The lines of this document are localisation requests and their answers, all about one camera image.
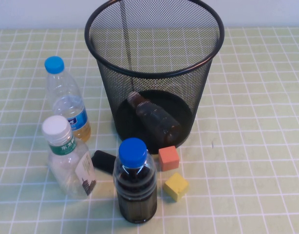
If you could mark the brown-tinted plastic bottle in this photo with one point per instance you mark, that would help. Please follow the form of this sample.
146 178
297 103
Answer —
156 119

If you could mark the clear bottle with white cap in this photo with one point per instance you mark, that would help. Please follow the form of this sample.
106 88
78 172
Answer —
66 170

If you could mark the black mesh wastebasket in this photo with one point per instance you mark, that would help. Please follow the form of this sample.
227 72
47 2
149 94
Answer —
110 80

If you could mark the orange cube block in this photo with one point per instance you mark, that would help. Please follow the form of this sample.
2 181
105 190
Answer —
168 159

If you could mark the small black flat case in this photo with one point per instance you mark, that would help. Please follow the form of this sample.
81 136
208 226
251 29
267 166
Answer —
102 159

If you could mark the yellow cube block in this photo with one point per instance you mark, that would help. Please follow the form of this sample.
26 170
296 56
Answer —
176 186

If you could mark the dark liquid bottle blue cap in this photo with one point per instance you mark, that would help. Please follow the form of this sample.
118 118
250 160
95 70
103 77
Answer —
136 195

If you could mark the blue-label bottle with yellow liquid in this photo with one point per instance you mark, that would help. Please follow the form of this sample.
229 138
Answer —
64 97

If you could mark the green checkered tablecloth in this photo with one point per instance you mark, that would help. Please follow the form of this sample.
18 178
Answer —
249 122

